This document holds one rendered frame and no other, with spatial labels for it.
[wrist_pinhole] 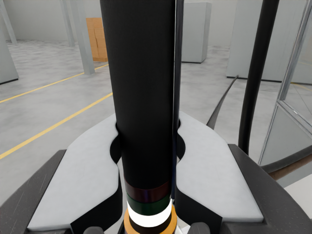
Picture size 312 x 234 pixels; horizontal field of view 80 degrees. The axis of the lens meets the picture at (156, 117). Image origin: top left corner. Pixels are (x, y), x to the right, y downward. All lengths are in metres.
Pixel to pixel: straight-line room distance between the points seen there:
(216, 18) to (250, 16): 6.86
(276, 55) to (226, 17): 6.97
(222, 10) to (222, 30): 0.97
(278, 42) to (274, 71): 0.70
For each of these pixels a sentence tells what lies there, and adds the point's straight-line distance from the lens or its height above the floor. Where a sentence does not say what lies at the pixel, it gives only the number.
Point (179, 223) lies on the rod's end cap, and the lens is 0.20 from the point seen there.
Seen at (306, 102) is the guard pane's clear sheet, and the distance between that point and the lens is 1.37.
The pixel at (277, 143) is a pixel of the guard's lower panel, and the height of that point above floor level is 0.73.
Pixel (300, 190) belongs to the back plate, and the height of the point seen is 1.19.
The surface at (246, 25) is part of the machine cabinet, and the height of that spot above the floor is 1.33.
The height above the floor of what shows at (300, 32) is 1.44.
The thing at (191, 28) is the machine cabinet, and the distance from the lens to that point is 7.26.
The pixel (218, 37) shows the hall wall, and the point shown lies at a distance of 12.28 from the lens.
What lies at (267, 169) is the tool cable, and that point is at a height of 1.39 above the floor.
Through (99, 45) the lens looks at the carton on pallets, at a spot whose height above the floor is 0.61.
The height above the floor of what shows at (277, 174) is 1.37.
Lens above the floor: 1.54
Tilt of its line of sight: 28 degrees down
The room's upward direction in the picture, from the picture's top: 1 degrees counter-clockwise
